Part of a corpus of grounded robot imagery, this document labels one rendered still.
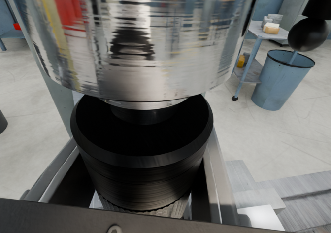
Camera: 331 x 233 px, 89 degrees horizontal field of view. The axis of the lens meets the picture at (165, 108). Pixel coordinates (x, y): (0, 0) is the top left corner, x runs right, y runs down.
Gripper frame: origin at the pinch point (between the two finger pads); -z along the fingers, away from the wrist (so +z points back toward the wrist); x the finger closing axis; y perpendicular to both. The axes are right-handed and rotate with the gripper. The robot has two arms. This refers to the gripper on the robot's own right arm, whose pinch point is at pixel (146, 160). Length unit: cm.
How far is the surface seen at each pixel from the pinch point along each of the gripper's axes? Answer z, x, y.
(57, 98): -30.5, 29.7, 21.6
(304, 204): -14.3, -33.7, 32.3
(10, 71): -204, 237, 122
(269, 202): -8.8, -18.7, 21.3
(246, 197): -9.2, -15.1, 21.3
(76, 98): -29.6, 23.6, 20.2
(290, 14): -450, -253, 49
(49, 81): -30.4, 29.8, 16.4
